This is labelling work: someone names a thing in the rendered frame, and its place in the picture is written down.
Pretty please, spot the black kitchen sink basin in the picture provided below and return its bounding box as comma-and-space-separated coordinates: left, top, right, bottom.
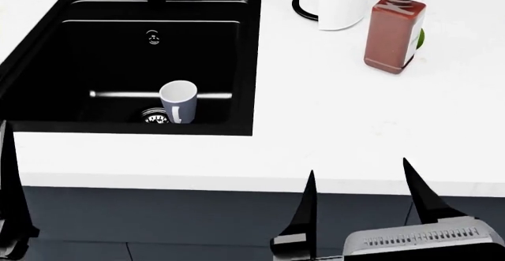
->
0, 0, 263, 137

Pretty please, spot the grey mug white inside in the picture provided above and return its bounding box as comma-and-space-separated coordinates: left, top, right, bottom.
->
158, 79, 199, 125

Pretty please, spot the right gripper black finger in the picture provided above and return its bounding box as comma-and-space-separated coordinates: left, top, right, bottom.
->
402, 157, 471, 226
270, 169, 319, 259

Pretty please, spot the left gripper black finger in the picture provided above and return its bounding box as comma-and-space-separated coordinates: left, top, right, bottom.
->
0, 119, 32, 230

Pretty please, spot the chrome sink overflow cover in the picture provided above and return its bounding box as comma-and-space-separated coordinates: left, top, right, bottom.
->
144, 29, 161, 46

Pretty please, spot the chrome sink drain strainer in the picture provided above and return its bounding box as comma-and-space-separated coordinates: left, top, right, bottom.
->
140, 107, 171, 125

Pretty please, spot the black round kettle base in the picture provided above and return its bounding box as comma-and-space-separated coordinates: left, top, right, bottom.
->
291, 0, 320, 23

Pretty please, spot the red-brown spice jar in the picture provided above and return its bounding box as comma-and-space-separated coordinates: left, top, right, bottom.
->
363, 0, 428, 76

